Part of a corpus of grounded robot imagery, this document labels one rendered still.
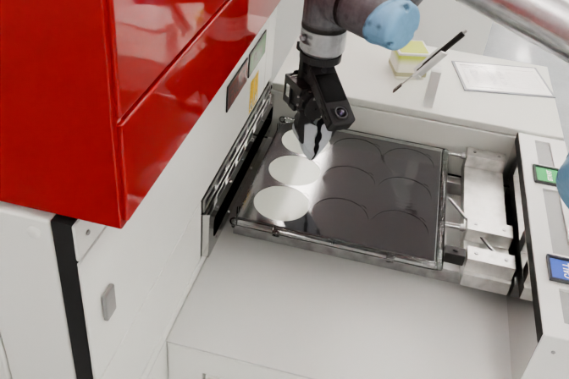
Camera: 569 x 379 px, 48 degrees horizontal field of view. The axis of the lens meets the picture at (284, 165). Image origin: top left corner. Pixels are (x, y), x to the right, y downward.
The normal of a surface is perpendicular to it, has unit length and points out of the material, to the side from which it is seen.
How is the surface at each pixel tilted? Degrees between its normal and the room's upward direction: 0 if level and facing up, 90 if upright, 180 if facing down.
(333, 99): 30
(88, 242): 90
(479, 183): 0
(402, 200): 0
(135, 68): 90
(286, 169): 0
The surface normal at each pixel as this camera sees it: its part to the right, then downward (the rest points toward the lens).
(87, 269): 0.97, 0.20
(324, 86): 0.30, -0.42
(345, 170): 0.08, -0.81
